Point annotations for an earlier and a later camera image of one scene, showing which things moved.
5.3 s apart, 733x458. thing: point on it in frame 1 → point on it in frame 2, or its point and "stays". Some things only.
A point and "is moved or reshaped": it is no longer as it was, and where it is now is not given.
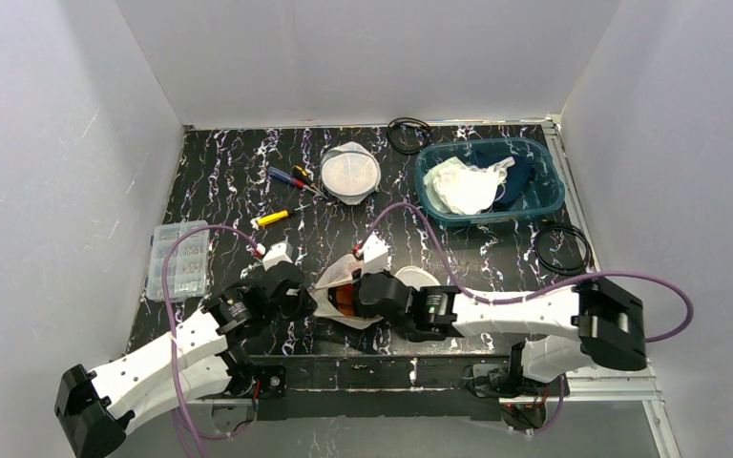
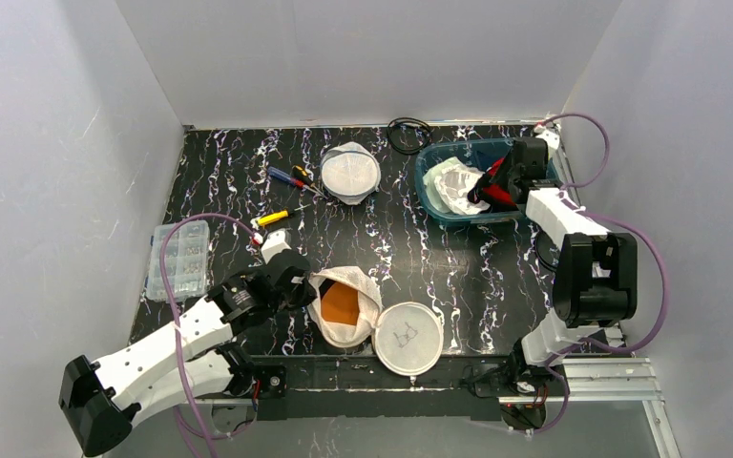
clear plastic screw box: (187, 265) stays
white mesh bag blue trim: (350, 172) stays
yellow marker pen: (267, 218) stays
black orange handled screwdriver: (304, 176) stays
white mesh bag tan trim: (348, 267) is moved or reshaped
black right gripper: (361, 296) → (505, 183)
